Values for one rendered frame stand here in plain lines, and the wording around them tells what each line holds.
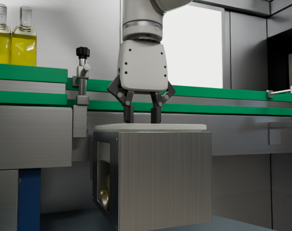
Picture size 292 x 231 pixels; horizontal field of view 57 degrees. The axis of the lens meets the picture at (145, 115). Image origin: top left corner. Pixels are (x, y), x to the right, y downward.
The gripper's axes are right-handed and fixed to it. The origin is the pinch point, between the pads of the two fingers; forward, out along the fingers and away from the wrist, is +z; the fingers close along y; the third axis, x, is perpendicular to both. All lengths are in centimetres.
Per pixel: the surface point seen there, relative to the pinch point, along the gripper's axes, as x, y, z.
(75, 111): -6.7, 12.7, -1.3
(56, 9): -34, 16, -35
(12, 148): -6.5, 24.5, 6.2
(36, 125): -6.6, 20.3, 1.7
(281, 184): -34, -72, 25
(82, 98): -6.0, 11.4, -4.0
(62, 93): -8.8, 15.3, -5.4
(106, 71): -34.5, 0.5, -16.7
